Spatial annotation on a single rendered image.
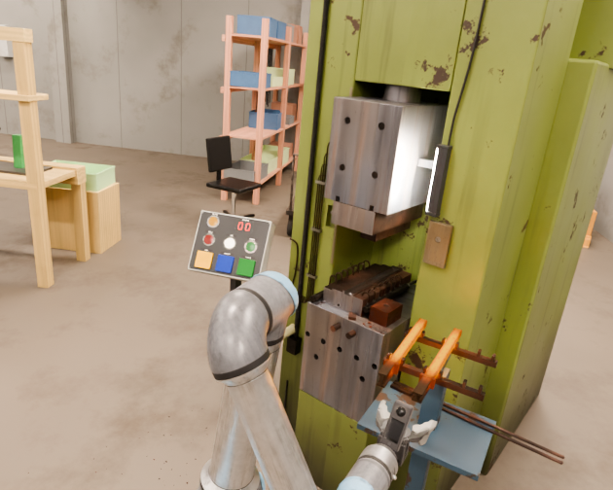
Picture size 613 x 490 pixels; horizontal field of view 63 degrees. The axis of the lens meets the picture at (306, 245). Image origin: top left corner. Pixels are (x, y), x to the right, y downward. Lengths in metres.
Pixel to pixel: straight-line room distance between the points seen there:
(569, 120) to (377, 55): 0.79
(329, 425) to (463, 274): 0.91
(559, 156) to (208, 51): 8.07
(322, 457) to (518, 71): 1.79
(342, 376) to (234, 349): 1.30
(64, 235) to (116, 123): 5.53
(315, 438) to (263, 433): 1.48
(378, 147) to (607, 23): 1.08
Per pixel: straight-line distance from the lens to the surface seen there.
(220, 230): 2.30
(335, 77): 2.18
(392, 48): 2.04
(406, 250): 2.47
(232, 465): 1.31
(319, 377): 2.29
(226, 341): 0.95
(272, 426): 1.01
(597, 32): 2.50
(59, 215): 5.21
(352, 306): 2.11
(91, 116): 10.76
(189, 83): 9.86
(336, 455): 2.44
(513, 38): 1.86
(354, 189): 1.97
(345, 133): 1.97
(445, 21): 1.96
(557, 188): 2.28
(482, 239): 1.93
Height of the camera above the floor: 1.88
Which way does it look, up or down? 20 degrees down
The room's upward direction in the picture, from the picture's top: 5 degrees clockwise
